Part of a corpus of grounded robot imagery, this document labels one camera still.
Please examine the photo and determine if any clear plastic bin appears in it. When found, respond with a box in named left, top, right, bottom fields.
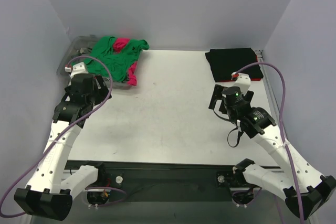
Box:
left=57, top=35, right=134, bottom=91

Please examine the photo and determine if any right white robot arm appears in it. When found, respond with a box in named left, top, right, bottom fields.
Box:
left=209, top=84, right=335, bottom=220

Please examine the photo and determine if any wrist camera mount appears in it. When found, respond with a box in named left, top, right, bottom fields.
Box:
left=65, top=62, right=89, bottom=79
left=232, top=72, right=251, bottom=95

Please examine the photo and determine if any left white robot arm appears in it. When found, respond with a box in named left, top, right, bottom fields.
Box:
left=14, top=73, right=111, bottom=221

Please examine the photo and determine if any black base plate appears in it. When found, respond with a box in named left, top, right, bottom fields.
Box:
left=62, top=160, right=266, bottom=203

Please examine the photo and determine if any pink t shirt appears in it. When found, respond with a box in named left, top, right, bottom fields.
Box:
left=113, top=38, right=139, bottom=86

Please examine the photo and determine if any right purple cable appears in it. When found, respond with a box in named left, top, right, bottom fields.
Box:
left=235, top=62, right=308, bottom=221

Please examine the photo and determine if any green t shirt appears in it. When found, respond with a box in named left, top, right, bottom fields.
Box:
left=90, top=36, right=149, bottom=83

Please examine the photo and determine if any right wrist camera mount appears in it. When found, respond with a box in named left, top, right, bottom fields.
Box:
left=232, top=72, right=251, bottom=95

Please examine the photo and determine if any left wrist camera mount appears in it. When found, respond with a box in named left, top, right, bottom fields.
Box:
left=65, top=62, right=89, bottom=79

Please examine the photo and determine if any folded black t shirt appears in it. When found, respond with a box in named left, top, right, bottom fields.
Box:
left=205, top=48, right=258, bottom=82

